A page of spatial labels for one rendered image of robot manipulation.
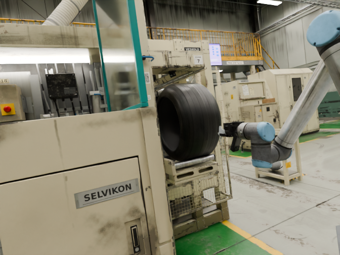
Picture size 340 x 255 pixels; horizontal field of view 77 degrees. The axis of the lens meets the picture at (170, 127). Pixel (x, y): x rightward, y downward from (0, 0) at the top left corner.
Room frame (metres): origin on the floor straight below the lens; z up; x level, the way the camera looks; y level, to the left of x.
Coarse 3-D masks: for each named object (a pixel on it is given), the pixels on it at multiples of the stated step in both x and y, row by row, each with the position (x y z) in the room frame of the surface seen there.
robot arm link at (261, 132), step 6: (246, 126) 1.06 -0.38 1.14; (252, 126) 1.02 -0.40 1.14; (258, 126) 0.99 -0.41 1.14; (264, 126) 0.97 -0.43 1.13; (270, 126) 0.99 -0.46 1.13; (246, 132) 1.05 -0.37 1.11; (252, 132) 1.01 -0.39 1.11; (258, 132) 0.98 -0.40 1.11; (264, 132) 0.97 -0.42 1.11; (270, 132) 0.98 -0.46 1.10; (246, 138) 1.07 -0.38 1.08; (252, 138) 1.01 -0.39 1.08; (258, 138) 0.99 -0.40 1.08; (264, 138) 0.97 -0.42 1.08; (270, 138) 0.98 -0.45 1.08
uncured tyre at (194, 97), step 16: (160, 96) 1.63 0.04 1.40; (176, 96) 1.42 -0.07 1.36; (192, 96) 1.40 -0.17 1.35; (208, 96) 1.44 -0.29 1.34; (160, 112) 1.82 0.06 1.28; (176, 112) 1.89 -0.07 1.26; (192, 112) 1.34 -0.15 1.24; (208, 112) 1.38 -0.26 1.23; (160, 128) 1.76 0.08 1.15; (176, 128) 1.89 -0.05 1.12; (192, 128) 1.33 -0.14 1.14; (208, 128) 1.38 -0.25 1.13; (176, 144) 1.81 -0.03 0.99; (192, 144) 1.37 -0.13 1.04; (208, 144) 1.43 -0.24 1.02
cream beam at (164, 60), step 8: (152, 56) 1.74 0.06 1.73; (160, 56) 1.77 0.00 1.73; (168, 56) 1.80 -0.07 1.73; (176, 56) 1.83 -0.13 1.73; (184, 56) 1.86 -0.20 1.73; (192, 56) 1.90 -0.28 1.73; (152, 64) 1.74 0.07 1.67; (160, 64) 1.77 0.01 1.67; (168, 64) 1.80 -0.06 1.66; (176, 64) 1.83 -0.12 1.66; (184, 64) 1.86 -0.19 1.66; (192, 64) 1.90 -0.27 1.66; (200, 64) 1.93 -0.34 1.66; (152, 72) 1.90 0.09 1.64; (160, 72) 1.95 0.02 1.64
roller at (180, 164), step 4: (200, 156) 1.51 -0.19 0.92; (204, 156) 1.51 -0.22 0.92; (208, 156) 1.52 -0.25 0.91; (212, 156) 1.53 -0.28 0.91; (184, 160) 1.45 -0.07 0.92; (188, 160) 1.45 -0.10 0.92; (192, 160) 1.46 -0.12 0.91; (196, 160) 1.47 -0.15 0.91; (200, 160) 1.48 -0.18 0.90; (204, 160) 1.50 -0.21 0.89; (208, 160) 1.52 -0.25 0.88; (176, 164) 1.41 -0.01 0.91; (180, 164) 1.42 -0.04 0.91; (184, 164) 1.43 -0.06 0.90; (188, 164) 1.44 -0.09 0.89; (192, 164) 1.46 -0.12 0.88; (176, 168) 1.41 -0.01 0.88
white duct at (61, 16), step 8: (64, 0) 1.53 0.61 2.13; (72, 0) 1.54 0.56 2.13; (80, 0) 1.57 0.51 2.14; (88, 0) 1.65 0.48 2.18; (56, 8) 1.51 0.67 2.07; (64, 8) 1.51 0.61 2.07; (72, 8) 1.54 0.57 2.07; (80, 8) 1.60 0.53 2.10; (56, 16) 1.49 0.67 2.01; (64, 16) 1.51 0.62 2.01; (72, 16) 1.56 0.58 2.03; (48, 24) 1.47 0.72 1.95; (56, 24) 1.48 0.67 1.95; (64, 24) 1.53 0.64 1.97
